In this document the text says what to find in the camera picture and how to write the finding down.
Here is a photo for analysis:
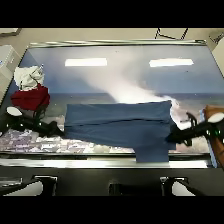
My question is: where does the blue garment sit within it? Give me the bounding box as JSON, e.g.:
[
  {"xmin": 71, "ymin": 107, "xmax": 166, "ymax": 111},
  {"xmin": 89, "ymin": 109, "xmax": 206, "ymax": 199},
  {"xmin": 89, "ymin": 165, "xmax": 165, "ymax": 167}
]
[{"xmin": 63, "ymin": 100, "xmax": 177, "ymax": 164}]

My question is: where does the red garment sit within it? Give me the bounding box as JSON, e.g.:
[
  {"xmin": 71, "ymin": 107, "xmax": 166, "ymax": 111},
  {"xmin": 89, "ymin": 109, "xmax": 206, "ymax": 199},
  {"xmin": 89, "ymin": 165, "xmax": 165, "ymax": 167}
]
[{"xmin": 10, "ymin": 83, "xmax": 51, "ymax": 112}]

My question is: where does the white garment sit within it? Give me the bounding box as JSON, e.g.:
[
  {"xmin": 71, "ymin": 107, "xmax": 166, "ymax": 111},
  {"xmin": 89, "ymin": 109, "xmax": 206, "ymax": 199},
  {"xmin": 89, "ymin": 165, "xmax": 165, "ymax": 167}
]
[{"xmin": 13, "ymin": 65, "xmax": 46, "ymax": 92}]

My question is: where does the brown garment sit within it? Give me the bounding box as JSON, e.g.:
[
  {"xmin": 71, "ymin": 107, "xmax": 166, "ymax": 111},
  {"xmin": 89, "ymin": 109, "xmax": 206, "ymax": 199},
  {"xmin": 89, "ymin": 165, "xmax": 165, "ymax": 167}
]
[{"xmin": 203, "ymin": 104, "xmax": 224, "ymax": 170}]

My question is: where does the silver frame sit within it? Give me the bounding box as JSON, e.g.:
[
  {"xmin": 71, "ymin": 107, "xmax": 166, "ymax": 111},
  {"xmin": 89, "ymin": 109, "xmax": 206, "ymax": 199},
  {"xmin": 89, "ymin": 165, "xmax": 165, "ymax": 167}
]
[{"xmin": 0, "ymin": 153, "xmax": 214, "ymax": 197}]

